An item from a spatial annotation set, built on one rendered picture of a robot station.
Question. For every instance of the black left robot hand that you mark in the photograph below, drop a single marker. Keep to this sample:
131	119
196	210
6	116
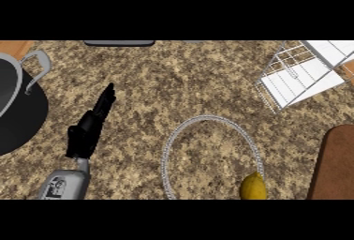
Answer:
87	128

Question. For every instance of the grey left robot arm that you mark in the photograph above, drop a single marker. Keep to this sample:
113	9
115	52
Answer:
63	185

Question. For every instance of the yellow eggplant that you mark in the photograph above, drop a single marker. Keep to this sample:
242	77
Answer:
254	187

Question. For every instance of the orange wooden panel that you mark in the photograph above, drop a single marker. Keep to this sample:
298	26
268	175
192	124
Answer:
13	47

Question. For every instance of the brown wooden cutting board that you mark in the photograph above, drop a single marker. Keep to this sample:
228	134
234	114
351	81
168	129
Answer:
333	164

